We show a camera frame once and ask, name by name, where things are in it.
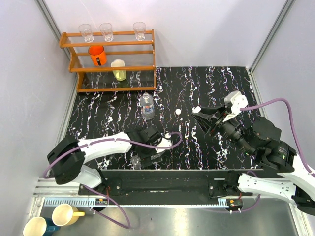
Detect left drinking glass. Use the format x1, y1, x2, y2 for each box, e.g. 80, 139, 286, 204
78, 24, 94, 43

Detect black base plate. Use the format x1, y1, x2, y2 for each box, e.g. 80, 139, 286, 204
48, 168, 260, 206

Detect middle drinking glass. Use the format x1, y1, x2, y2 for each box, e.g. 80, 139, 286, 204
99, 23, 114, 42

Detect labelled clear plastic bottle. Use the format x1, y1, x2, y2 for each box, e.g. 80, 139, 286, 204
140, 92, 155, 120

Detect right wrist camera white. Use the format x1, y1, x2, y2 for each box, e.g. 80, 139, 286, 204
224, 91, 248, 115

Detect dark blue mug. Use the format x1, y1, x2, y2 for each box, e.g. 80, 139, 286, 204
23, 217, 60, 236

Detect yellow mug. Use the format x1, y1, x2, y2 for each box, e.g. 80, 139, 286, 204
52, 204, 85, 227

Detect drinking glass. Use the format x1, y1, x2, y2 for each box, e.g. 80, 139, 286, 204
133, 22, 146, 41
99, 23, 114, 42
78, 24, 94, 43

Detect right drinking glass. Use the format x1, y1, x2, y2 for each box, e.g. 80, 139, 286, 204
133, 22, 146, 41

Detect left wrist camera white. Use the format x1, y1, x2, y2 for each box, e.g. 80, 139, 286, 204
156, 133, 173, 149

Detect orange mug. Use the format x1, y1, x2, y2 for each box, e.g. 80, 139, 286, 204
88, 46, 107, 66

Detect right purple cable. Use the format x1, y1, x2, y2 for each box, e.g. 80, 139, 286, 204
201, 97, 315, 213

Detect pale yellow cup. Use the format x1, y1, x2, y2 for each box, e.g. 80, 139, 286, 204
111, 59, 126, 82

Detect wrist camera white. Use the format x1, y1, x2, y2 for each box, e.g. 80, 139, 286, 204
224, 91, 248, 115
156, 133, 173, 149

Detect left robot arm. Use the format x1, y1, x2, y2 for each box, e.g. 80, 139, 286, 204
47, 126, 172, 195

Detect wooden three-tier rack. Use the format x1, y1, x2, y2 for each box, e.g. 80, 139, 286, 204
59, 29, 157, 93

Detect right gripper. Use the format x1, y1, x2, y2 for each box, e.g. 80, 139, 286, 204
190, 102, 254, 155

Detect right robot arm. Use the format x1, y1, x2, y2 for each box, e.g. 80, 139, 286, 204
192, 106, 315, 215

